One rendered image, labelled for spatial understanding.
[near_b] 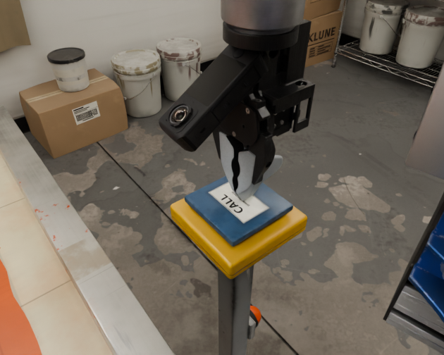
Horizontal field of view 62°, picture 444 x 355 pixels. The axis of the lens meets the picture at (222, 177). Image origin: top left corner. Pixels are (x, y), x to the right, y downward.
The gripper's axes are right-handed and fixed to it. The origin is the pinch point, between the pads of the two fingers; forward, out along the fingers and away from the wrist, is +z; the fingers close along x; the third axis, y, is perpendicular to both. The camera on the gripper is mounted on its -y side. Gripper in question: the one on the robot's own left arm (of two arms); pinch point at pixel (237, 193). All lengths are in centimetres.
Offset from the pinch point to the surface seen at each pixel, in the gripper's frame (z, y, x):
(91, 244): -0.7, -17.8, 2.8
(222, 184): 1.3, 0.5, 3.7
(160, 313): 98, 6, 49
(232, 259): 3.0, -5.5, -5.8
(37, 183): -0.7, -19.1, 16.4
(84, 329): 2.8, -22.0, -3.5
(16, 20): 31, 20, 206
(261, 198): 1.3, 2.6, -1.7
